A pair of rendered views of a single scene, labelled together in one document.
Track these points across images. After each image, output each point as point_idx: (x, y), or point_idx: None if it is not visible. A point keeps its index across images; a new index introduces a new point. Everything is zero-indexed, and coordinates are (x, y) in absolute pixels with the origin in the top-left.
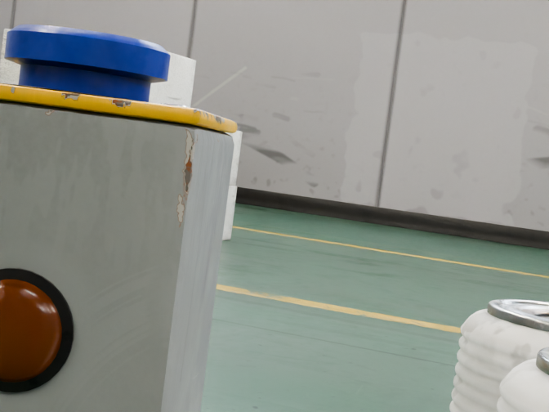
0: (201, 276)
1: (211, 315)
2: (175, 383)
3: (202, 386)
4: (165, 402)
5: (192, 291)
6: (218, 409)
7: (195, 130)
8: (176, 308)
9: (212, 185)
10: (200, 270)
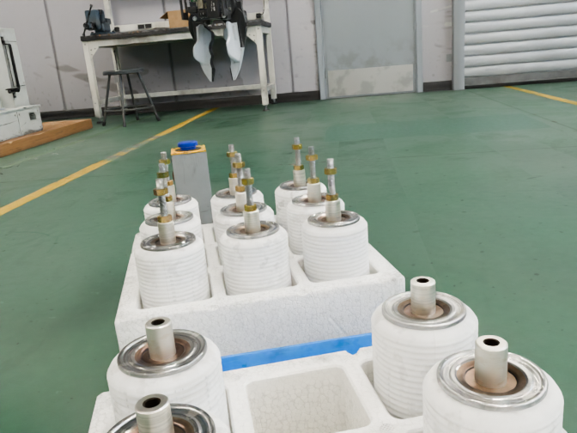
0: (190, 171)
1: (206, 176)
2: (180, 183)
3: (207, 186)
4: (176, 185)
5: (184, 173)
6: (573, 228)
7: (172, 155)
8: (174, 174)
9: (188, 160)
10: (188, 170)
